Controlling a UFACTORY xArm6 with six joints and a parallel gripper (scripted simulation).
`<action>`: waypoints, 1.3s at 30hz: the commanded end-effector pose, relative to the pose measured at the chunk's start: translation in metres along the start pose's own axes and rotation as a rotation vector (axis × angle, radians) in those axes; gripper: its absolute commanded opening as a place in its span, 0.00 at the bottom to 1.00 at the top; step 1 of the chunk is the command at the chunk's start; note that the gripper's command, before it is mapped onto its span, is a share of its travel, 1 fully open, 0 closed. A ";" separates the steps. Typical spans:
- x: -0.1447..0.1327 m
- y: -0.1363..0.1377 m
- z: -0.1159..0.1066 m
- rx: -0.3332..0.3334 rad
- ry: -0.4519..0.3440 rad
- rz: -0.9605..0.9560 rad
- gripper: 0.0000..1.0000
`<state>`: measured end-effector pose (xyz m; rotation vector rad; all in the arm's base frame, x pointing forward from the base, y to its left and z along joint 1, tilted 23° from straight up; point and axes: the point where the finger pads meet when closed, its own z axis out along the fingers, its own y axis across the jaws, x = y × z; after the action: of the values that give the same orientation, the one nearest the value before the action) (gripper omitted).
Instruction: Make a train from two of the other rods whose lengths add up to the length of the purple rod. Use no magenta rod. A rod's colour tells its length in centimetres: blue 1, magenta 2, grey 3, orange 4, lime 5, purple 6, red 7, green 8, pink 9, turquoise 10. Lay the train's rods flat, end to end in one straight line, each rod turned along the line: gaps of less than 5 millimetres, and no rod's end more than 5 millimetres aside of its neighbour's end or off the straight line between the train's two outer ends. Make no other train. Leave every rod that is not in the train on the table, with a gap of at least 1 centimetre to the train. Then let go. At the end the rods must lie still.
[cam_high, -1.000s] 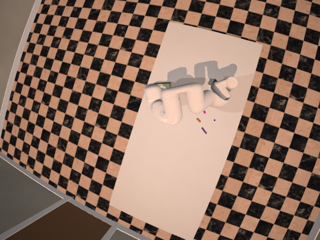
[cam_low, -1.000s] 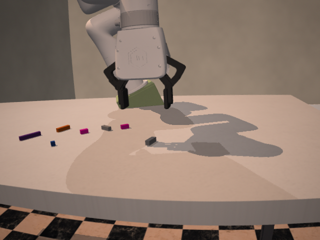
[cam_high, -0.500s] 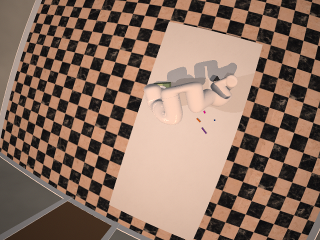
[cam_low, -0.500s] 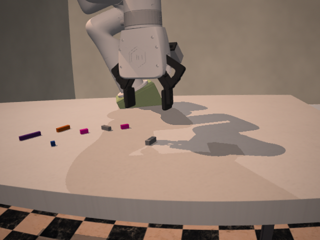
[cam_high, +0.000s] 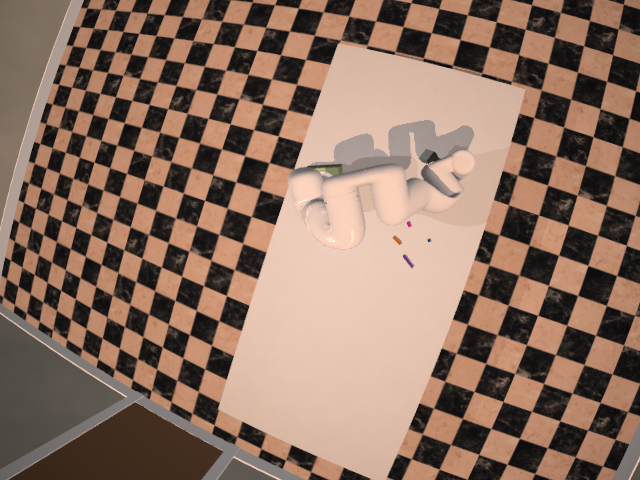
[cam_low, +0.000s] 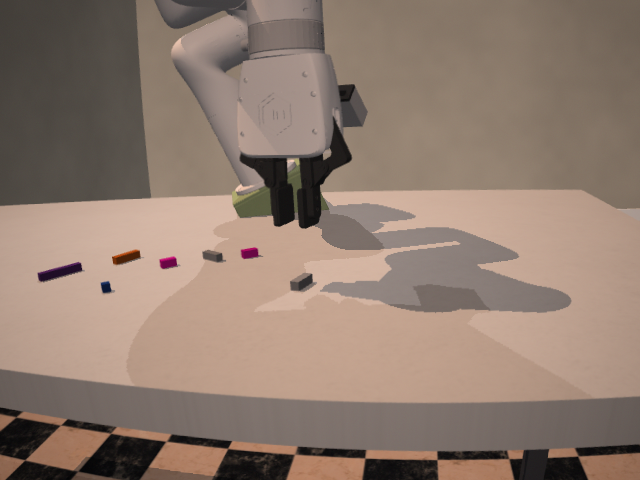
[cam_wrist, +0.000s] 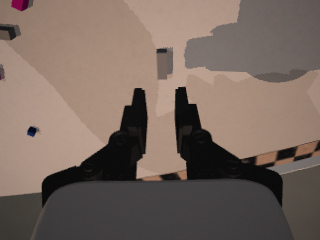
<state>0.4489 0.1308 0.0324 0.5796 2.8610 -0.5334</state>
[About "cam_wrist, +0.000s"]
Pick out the grey rectangular block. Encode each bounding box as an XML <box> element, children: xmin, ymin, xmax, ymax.
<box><xmin>0</xmin><ymin>26</ymin><xmax>16</xmax><ymax>41</ymax></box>
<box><xmin>156</xmin><ymin>49</ymin><xmax>167</xmax><ymax>80</ymax></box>

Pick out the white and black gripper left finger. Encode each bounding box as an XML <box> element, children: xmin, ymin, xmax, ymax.
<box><xmin>42</xmin><ymin>88</ymin><xmax>148</xmax><ymax>209</ymax></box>

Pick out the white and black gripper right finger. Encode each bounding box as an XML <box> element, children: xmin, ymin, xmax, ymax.
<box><xmin>175</xmin><ymin>87</ymin><xmax>283</xmax><ymax>207</ymax></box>

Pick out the small dark blue cube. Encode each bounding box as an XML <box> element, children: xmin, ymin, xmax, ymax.
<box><xmin>27</xmin><ymin>126</ymin><xmax>37</xmax><ymax>137</ymax></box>

